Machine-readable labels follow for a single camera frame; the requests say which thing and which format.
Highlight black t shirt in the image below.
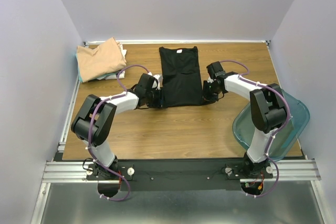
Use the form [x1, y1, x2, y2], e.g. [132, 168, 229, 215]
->
[159, 46, 203, 108]

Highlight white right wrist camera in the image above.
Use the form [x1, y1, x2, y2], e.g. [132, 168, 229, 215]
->
[207, 77, 214, 83]

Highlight folded white printed t shirt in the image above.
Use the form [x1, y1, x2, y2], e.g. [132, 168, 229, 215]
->
[96, 44, 127, 80]

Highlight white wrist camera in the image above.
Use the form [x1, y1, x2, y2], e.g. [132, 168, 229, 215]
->
[207, 77, 214, 83]
[152, 74, 163, 90]

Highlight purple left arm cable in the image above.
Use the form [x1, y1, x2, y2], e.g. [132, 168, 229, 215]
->
[86, 64, 154, 202]

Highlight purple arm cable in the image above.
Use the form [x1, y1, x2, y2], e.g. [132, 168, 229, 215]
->
[86, 64, 154, 202]
[219, 59, 292, 200]

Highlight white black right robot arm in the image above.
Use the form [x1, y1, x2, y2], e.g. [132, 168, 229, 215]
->
[203, 61, 290, 178]

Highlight teal plastic bin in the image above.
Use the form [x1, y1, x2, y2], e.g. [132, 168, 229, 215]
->
[233, 90, 310, 161]

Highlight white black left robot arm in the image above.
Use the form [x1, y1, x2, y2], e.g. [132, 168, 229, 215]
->
[70, 72, 163, 179]

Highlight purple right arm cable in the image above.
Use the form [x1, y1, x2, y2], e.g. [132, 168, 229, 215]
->
[219, 59, 292, 200]

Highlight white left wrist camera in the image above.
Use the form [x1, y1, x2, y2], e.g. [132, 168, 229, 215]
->
[152, 74, 163, 90]

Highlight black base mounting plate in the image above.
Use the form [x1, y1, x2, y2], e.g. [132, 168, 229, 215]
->
[83, 158, 273, 197]

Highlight folded teal t shirt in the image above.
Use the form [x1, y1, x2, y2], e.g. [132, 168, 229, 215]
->
[75, 52, 89, 83]

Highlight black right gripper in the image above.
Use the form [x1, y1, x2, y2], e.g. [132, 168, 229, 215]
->
[198, 80, 222, 105]

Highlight folded tan t shirt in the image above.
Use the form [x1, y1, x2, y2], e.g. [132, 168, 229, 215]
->
[76, 37, 127, 82]

